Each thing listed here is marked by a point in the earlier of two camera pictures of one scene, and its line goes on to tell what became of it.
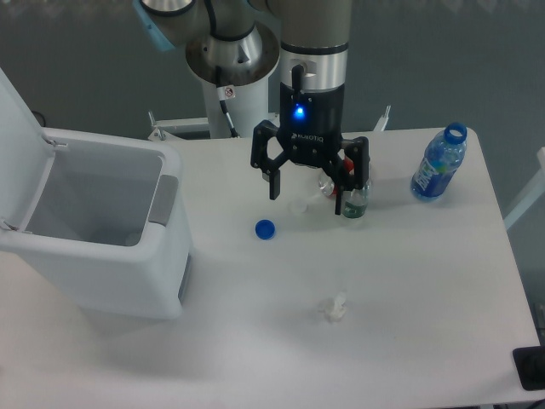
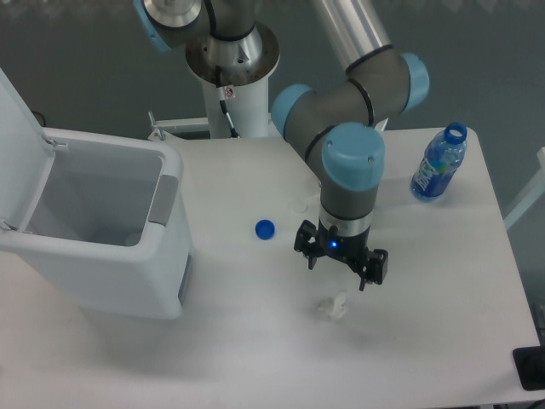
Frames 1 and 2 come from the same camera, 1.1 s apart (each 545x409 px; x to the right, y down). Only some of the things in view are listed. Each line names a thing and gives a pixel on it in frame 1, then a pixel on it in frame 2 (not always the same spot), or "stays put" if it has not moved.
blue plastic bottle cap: (265, 229) stays put
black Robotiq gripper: (310, 131) -> (354, 248)
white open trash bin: (101, 219) stays put
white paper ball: (335, 308) stays put
